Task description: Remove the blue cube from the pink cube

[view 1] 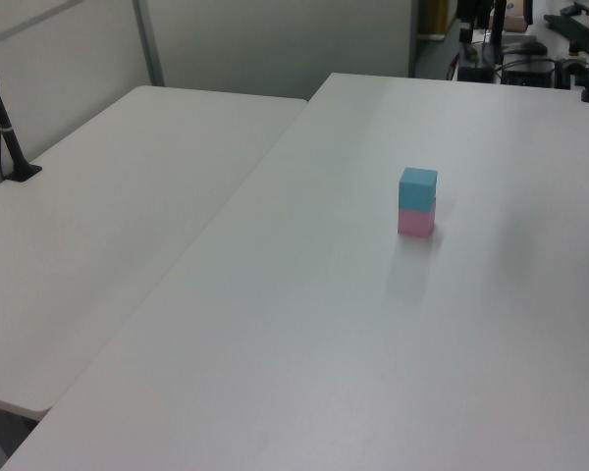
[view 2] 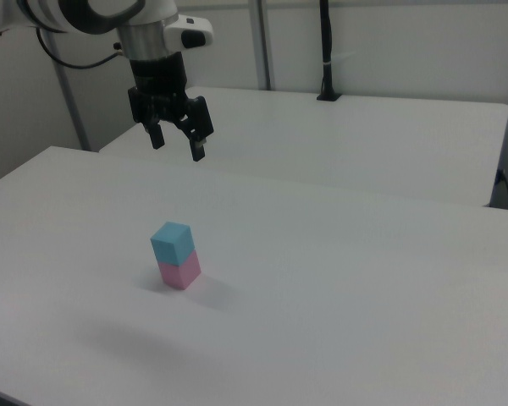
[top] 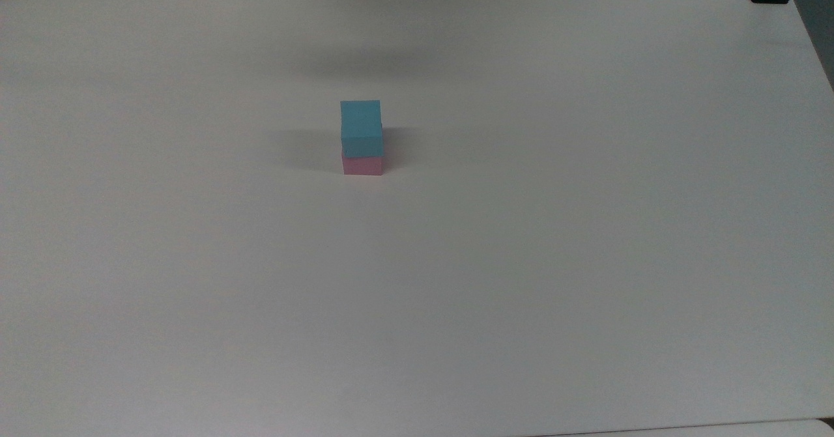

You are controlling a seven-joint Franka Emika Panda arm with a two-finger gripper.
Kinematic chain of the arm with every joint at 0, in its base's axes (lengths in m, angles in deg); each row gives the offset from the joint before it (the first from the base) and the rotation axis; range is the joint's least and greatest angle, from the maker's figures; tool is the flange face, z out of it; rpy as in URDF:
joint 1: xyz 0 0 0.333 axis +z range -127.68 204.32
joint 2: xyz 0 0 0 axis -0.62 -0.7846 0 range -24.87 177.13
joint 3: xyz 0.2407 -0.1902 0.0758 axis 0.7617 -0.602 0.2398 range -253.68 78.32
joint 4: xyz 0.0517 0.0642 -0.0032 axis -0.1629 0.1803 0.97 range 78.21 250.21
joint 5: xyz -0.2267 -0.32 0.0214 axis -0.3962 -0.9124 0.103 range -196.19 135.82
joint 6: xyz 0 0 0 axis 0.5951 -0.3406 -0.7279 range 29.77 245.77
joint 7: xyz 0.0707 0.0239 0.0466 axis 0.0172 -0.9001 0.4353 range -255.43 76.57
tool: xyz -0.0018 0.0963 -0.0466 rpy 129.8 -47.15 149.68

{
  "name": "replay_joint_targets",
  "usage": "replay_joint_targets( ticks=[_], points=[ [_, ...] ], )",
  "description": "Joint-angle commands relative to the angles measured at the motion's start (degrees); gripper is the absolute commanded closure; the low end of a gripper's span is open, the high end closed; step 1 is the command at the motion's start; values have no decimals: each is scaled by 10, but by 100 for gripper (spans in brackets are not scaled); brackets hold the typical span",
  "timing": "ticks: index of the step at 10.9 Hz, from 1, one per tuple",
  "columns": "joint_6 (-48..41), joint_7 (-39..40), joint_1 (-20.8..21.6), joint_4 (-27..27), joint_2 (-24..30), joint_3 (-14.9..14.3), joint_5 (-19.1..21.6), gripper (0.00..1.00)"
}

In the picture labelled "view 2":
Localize pink cube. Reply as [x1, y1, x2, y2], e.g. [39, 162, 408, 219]
[157, 249, 203, 292]

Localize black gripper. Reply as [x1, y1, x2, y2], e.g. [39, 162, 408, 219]
[127, 51, 216, 162]

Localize blue cube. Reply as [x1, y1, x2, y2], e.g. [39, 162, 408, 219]
[150, 221, 193, 267]

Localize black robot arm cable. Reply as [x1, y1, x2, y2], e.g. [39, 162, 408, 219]
[35, 27, 125, 69]

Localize grey wall post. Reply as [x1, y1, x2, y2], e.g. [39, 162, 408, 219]
[46, 29, 92, 152]
[248, 0, 278, 91]

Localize black camera stand pole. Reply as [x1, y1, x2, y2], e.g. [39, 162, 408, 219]
[316, 0, 344, 102]

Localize white side table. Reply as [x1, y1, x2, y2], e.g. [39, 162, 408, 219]
[98, 86, 508, 208]

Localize black power cable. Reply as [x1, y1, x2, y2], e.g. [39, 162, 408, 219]
[496, 169, 508, 210]

